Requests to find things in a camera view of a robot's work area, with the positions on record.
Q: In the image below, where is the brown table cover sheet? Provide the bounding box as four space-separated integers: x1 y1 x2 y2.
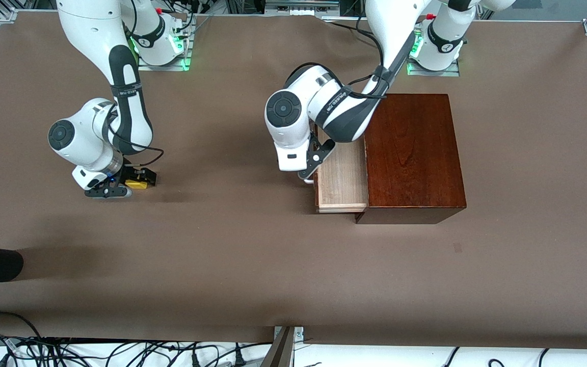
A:
0 11 587 350

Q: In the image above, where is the aluminium frame bar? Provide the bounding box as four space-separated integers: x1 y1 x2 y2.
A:
265 0 340 12

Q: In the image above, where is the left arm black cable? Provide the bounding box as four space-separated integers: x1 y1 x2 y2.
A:
283 0 392 101

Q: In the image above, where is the wooden drawer with white handle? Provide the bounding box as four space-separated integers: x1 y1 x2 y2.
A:
314 138 368 213

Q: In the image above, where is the black base power cable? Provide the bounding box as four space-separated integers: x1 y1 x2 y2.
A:
330 20 376 36

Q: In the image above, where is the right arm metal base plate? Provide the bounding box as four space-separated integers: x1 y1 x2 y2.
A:
137 28 193 72

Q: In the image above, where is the grey metal camera post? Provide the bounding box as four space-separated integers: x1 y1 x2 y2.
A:
260 325 304 367

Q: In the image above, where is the dark brown wooden cabinet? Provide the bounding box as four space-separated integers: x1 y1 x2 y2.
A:
356 93 467 225

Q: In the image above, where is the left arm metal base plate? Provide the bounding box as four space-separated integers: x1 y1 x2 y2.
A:
407 56 461 77

